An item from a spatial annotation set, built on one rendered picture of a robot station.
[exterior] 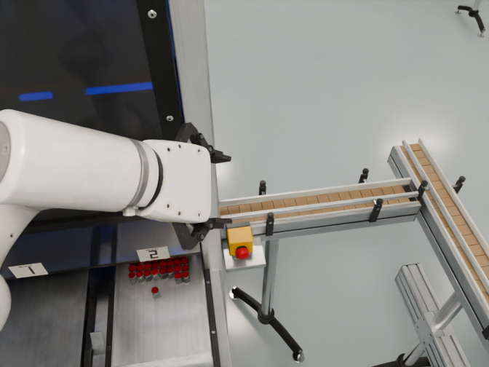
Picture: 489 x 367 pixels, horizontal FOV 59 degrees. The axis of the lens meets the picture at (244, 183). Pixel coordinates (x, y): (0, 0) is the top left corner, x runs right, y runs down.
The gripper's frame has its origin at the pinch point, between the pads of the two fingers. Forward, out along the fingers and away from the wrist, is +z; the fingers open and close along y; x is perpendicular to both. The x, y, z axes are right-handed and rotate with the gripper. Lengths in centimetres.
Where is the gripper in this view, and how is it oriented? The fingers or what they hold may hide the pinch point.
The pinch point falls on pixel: (220, 190)
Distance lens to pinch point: 62.8
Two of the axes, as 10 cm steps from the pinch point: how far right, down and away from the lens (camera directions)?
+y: -0.2, -9.9, 1.5
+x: -8.2, 1.0, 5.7
